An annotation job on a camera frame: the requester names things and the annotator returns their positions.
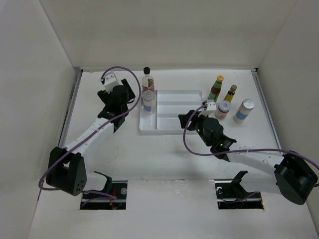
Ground white divided organizer tray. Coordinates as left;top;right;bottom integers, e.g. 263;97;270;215
139;90;202;135

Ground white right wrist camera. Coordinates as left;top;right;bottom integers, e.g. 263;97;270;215
200;100;217;117

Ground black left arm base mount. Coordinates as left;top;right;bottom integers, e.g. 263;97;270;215
80;171;128;210

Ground white peppercorn jar silver lid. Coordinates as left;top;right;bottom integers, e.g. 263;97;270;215
142;90;156;115

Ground red chili sauce bottle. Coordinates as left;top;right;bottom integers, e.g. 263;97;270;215
208;75;224;102

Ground brown sauce jar white lid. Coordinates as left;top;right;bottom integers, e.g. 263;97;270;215
215;101;231;120

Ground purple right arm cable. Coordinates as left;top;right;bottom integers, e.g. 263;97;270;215
182;104;319;186

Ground white powder shaker blue label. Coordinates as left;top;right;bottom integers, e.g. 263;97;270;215
233;99;255;123

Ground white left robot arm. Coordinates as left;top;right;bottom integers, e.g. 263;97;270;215
45;79;136;199

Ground dark soy sauce bottle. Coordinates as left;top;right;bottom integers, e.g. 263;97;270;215
142;67;155;93

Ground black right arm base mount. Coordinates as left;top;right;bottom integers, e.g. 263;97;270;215
214;171;264;210

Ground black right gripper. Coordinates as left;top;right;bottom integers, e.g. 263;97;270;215
178;110;212;146

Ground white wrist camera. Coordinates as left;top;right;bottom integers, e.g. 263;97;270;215
200;100;217;117
101;71;119;93

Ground small yellow oil bottle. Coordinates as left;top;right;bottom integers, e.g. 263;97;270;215
224;85;237;102

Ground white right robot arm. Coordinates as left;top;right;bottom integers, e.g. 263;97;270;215
178;110;319;205

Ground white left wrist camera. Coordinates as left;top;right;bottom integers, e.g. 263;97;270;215
101;71;119;93

